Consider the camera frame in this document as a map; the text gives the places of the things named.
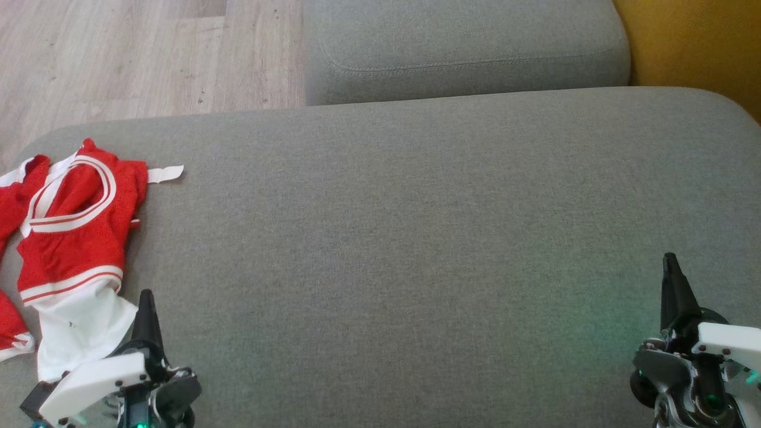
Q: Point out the large yellow backrest cushion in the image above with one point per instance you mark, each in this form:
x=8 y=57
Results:
x=701 y=47

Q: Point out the grey sofa seat cushion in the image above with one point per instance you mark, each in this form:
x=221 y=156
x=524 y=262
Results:
x=464 y=41

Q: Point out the red white-trimmed basketball jersey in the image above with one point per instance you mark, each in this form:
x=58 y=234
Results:
x=77 y=249

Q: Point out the large grey sofa chaise seat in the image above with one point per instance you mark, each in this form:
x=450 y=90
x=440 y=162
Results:
x=416 y=238

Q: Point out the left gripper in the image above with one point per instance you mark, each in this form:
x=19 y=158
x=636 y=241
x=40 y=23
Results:
x=101 y=380

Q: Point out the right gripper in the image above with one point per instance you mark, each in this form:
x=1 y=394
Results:
x=684 y=374

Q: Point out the red basketball shorts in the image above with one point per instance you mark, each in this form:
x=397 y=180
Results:
x=15 y=202

